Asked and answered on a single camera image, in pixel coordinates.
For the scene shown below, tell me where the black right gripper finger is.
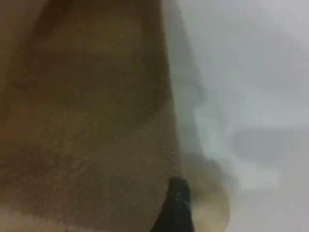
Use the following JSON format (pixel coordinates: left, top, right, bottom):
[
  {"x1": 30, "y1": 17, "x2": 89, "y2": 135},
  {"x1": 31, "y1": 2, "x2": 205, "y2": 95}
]
[{"x1": 153, "y1": 177, "x2": 195, "y2": 232}]

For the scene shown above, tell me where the brown burlap tote bag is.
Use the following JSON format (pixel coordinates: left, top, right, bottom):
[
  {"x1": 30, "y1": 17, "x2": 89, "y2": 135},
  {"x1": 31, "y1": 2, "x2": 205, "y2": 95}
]
[{"x1": 0, "y1": 0, "x2": 230, "y2": 232}]

